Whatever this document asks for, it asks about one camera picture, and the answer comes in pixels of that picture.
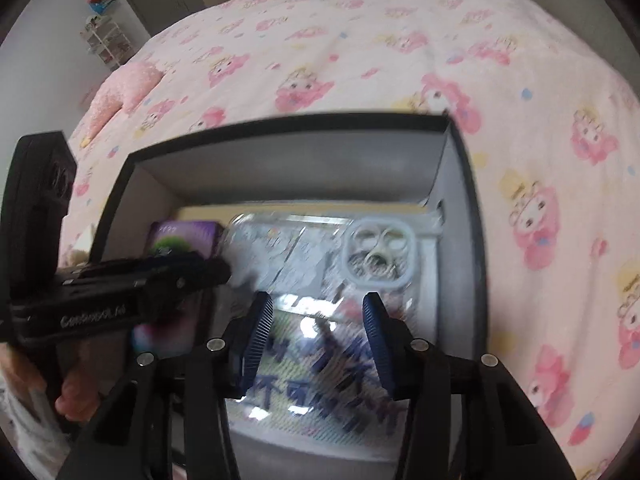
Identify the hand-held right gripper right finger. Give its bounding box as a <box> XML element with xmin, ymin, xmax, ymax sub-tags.
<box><xmin>362</xmin><ymin>291</ymin><xmax>576</xmax><ymax>480</ymax></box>

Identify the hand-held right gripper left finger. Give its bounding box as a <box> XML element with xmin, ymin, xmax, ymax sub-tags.
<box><xmin>57</xmin><ymin>291</ymin><xmax>275</xmax><ymax>480</ymax></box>

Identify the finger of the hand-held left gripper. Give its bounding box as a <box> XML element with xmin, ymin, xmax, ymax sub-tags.
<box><xmin>144</xmin><ymin>259</ymin><xmax>232</xmax><ymax>320</ymax></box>
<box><xmin>75</xmin><ymin>254</ymin><xmax>207</xmax><ymax>282</ymax></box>

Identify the purple packet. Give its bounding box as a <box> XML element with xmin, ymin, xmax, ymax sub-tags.
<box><xmin>144</xmin><ymin>220</ymin><xmax>223</xmax><ymax>261</ymax></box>

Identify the cartoon bead art kit packet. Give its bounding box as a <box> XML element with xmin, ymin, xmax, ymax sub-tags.
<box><xmin>222</xmin><ymin>295</ymin><xmax>416</xmax><ymax>461</ymax></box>

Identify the clear printed phone case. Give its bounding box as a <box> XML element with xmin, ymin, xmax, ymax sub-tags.
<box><xmin>220</xmin><ymin>210</ymin><xmax>443</xmax><ymax>321</ymax></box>

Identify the black storage box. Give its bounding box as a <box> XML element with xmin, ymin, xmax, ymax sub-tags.
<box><xmin>87</xmin><ymin>112</ymin><xmax>488</xmax><ymax>480</ymax></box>

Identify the person's left hand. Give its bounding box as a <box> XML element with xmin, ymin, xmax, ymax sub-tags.
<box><xmin>54</xmin><ymin>355</ymin><xmax>108</xmax><ymax>423</ymax></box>

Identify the pink curved plush pillow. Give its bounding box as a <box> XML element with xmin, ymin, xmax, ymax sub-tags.
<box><xmin>75</xmin><ymin>60</ymin><xmax>166</xmax><ymax>136</ymax></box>

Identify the white shelf rack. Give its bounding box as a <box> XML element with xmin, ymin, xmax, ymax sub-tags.
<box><xmin>80</xmin><ymin>0</ymin><xmax>137</xmax><ymax>72</ymax></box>

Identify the pink printed blanket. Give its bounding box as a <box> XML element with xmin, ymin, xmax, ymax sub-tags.
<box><xmin>65</xmin><ymin>0</ymin><xmax>640</xmax><ymax>480</ymax></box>

